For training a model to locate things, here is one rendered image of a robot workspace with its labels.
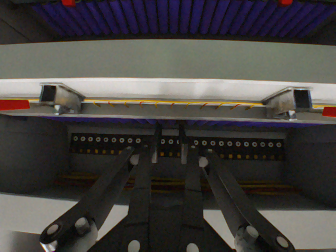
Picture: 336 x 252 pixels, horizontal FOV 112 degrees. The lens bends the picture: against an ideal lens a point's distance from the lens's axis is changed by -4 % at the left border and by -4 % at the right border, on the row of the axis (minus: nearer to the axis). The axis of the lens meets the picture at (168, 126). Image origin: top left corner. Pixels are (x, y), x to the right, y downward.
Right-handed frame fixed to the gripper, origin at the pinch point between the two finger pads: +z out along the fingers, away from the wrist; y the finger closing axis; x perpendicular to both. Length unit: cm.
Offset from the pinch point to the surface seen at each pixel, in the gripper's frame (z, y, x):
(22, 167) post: 0.6, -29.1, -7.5
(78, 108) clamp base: -1.4, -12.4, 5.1
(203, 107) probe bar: -0.7, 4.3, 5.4
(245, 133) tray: 10.9, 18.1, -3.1
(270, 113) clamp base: -1.7, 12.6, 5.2
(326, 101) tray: -0.7, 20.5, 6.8
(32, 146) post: 3.7, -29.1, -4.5
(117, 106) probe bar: 0.1, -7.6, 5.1
